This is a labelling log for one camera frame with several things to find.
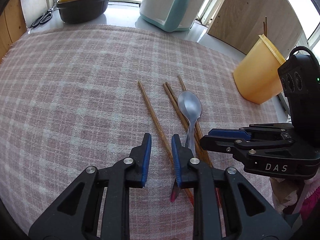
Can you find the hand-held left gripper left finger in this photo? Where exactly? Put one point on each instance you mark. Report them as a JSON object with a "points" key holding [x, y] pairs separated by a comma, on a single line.
{"points": [[146, 160]]}

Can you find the light wooden board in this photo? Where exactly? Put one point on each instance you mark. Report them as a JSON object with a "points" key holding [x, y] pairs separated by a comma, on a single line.
{"points": [[252, 7]]}

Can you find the black scissors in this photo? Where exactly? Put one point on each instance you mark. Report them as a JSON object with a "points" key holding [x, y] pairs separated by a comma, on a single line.
{"points": [[43, 18]]}

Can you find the yellow plastic container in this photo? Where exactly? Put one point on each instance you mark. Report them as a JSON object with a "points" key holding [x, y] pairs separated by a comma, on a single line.
{"points": [[257, 75]]}

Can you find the person's right hand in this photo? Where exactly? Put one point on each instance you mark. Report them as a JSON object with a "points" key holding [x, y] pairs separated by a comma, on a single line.
{"points": [[287, 195]]}

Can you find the teal and white cooker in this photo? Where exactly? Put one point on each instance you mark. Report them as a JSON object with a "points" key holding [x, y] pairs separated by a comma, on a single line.
{"points": [[160, 2]]}

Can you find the metal spoon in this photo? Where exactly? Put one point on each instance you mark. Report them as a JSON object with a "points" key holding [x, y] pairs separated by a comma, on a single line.
{"points": [[190, 105]]}

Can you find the pine plank board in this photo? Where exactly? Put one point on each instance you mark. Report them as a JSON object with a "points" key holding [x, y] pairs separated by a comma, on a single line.
{"points": [[10, 22]]}

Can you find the black pot with yellow lid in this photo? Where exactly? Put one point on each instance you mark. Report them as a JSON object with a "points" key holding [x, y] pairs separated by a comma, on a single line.
{"points": [[82, 5]]}

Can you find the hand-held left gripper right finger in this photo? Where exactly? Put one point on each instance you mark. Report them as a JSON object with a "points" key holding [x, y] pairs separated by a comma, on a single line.
{"points": [[176, 160]]}

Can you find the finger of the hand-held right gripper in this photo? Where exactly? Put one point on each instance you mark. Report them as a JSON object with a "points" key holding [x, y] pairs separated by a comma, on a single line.
{"points": [[225, 132], [217, 143]]}

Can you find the pink plaid cloth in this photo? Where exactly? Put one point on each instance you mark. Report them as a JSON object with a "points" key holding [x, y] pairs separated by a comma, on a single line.
{"points": [[75, 92]]}

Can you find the person's right forearm pink sleeve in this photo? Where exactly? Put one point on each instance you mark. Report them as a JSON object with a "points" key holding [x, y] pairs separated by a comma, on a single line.
{"points": [[312, 197]]}

